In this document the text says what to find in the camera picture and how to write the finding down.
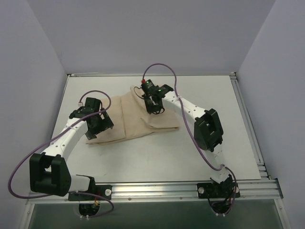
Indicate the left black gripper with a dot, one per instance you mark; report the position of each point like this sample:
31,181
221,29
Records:
100,126

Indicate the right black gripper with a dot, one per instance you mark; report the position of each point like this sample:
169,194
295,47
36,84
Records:
154,103

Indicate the beige cloth surgical kit roll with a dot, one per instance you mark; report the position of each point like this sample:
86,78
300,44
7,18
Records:
128,113

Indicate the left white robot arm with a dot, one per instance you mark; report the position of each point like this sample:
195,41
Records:
49,173

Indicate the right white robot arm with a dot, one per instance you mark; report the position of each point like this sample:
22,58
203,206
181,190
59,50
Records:
204,126

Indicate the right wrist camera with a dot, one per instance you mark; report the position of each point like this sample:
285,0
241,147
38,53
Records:
149,88

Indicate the back aluminium rail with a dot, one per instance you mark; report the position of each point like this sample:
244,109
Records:
147,74

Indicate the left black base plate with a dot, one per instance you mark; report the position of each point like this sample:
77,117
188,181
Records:
101,190

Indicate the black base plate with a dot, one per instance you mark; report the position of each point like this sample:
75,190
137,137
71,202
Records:
215,190
101,190

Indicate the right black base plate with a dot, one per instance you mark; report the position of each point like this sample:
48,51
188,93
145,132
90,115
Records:
215,190

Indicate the aluminium front rail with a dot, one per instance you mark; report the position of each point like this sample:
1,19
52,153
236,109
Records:
187,191

